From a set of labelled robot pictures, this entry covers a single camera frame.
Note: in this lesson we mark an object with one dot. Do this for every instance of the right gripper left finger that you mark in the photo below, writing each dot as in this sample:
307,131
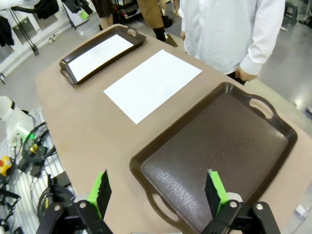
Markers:
102,195

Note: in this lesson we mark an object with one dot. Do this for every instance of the brown plastic serving tray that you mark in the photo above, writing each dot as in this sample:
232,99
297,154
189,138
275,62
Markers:
219,146
73,54

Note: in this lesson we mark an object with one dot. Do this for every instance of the white A4 paper stack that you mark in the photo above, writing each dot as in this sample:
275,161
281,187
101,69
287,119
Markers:
153,85

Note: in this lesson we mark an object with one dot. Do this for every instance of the person in white shirt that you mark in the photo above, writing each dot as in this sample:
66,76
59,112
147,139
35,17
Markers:
224,31

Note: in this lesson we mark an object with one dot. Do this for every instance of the white A4 paper sheet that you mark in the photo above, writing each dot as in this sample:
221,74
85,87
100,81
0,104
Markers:
100,58

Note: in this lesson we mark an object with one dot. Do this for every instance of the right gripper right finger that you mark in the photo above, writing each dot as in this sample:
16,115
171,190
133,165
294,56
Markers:
214,192

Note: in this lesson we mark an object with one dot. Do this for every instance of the left forearm in white sleeve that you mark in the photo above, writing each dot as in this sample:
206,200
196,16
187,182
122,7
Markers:
265,44

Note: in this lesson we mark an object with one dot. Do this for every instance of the person's right hand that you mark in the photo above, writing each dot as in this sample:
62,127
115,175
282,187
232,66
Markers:
183,35

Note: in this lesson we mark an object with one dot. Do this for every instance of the yellow emergency stop button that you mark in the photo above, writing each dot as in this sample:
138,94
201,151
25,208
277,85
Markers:
6,165

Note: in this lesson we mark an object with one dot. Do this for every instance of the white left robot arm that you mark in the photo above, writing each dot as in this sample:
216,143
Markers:
9,114

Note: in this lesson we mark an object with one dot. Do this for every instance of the person's left hand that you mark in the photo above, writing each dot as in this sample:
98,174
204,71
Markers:
246,76

